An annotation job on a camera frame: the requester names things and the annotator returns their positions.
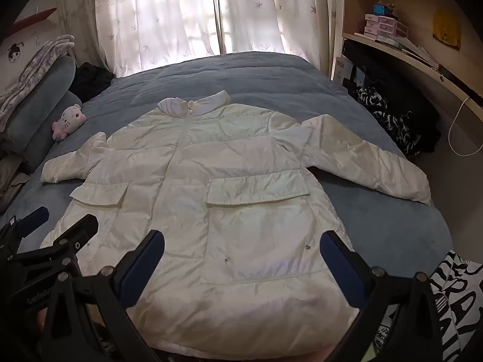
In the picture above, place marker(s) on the pile of black clothes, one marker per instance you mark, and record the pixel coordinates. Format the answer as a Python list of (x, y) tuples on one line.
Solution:
[(411, 98)]

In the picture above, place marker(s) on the pile of papers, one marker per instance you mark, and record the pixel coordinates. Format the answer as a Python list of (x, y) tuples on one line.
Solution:
[(409, 47)]

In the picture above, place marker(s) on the white leaf-print curtain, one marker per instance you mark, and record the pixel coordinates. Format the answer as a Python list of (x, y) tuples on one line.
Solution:
[(271, 11), (158, 15)]

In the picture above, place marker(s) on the black white printed cloth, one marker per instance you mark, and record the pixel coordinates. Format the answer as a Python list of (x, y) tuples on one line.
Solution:
[(460, 301)]

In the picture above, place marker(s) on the white puffer jacket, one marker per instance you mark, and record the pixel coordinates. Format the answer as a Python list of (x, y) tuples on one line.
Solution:
[(234, 181)]

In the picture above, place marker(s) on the black cloth bundle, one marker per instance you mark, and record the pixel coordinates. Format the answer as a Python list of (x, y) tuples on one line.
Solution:
[(92, 79)]

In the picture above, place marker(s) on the stack of pink boxes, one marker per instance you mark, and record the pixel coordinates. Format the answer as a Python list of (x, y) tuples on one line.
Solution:
[(379, 24)]

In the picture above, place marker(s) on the folded floral blanket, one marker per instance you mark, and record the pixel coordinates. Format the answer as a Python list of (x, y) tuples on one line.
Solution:
[(34, 64)]

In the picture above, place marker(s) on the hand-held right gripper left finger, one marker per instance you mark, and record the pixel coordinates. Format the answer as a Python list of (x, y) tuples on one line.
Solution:
[(145, 267)]

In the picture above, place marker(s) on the black white patterned garment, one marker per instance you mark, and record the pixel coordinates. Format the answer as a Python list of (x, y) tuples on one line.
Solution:
[(392, 120)]

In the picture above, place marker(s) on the yellow round plush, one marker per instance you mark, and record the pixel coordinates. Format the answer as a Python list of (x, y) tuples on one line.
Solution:
[(447, 28)]

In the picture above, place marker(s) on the blue toy box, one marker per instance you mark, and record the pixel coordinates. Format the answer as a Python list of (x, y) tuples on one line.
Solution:
[(382, 9)]

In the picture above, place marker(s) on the curved wooden shelf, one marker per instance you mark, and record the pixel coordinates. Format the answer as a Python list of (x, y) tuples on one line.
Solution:
[(415, 0)]

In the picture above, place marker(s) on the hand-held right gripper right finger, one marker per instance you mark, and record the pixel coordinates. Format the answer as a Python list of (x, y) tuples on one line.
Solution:
[(341, 271)]

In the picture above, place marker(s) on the pink plush toy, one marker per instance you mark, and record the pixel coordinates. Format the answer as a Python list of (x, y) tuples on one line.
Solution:
[(70, 120)]

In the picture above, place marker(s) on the white cardboard box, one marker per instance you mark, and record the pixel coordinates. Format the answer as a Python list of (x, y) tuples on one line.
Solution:
[(342, 69)]

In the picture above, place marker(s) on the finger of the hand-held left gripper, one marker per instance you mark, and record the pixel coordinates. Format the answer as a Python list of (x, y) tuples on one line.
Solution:
[(77, 232), (36, 218)]

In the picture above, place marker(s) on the beige cloth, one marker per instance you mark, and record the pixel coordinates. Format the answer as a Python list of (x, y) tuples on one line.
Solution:
[(11, 177)]

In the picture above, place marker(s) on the blue fleece blanket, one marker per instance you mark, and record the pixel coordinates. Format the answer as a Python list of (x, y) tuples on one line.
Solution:
[(264, 79)]

